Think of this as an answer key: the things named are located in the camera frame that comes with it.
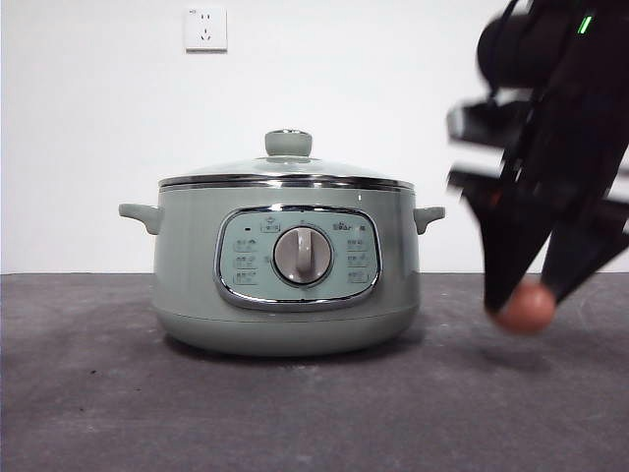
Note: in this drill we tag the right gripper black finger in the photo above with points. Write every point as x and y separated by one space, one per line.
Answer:
580 255
506 246

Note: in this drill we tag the brown egg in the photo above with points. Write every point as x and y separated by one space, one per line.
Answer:
528 314

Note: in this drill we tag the glass lid with green knob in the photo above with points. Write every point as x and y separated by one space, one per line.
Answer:
288 143

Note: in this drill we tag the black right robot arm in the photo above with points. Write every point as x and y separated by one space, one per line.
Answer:
521 49

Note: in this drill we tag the sage green electric cooking pot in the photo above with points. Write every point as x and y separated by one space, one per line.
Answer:
196 275

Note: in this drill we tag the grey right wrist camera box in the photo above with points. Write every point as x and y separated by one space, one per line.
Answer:
474 123

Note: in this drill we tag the white wall socket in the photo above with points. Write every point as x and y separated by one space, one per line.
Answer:
206 29

